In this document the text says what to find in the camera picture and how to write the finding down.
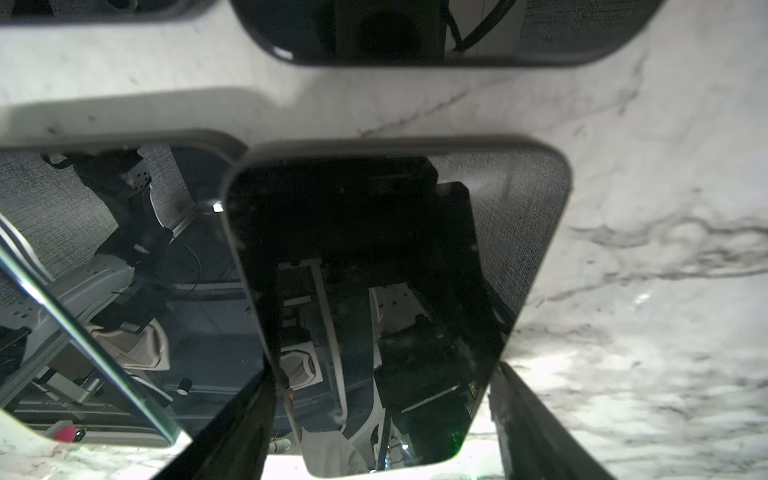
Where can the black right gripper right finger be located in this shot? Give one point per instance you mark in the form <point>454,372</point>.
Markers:
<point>533,443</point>

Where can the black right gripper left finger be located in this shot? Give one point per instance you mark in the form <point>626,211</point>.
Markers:
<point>234,445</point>

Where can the black phone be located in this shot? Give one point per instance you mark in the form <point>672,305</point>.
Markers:
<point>130,241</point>
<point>385,283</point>
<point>44,12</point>
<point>443,33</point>

